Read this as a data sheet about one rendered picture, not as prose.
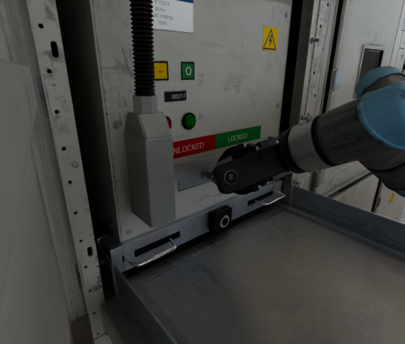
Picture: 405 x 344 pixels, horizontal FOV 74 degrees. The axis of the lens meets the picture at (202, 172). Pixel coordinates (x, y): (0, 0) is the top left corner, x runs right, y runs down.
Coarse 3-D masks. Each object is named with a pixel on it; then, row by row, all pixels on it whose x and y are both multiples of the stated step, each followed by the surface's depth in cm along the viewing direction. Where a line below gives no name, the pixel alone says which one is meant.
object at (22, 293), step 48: (0, 48) 24; (0, 96) 7; (0, 144) 6; (48, 144) 36; (0, 192) 5; (48, 192) 38; (0, 240) 5; (48, 240) 34; (0, 288) 4; (48, 288) 25; (0, 336) 10; (48, 336) 20
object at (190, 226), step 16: (256, 192) 75; (272, 192) 81; (208, 208) 65; (240, 208) 72; (256, 208) 77; (176, 224) 59; (192, 224) 62; (208, 224) 66; (112, 240) 53; (128, 240) 53; (144, 240) 54; (160, 240) 57; (176, 240) 60; (112, 256) 50; (144, 256) 55
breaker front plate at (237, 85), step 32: (96, 0) 39; (128, 0) 41; (224, 0) 52; (256, 0) 58; (96, 32) 40; (128, 32) 43; (160, 32) 46; (224, 32) 55; (256, 32) 60; (288, 32) 67; (128, 64) 44; (224, 64) 57; (256, 64) 63; (128, 96) 45; (160, 96) 49; (192, 96) 54; (224, 96) 59; (256, 96) 66; (192, 128) 56; (224, 128) 62; (192, 160) 58; (128, 192) 50; (192, 192) 61; (128, 224) 52
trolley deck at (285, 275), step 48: (240, 240) 66; (288, 240) 66; (336, 240) 66; (144, 288) 52; (192, 288) 52; (240, 288) 52; (288, 288) 52; (336, 288) 52; (384, 288) 52; (192, 336) 42; (240, 336) 42; (288, 336) 42; (336, 336) 42; (384, 336) 42
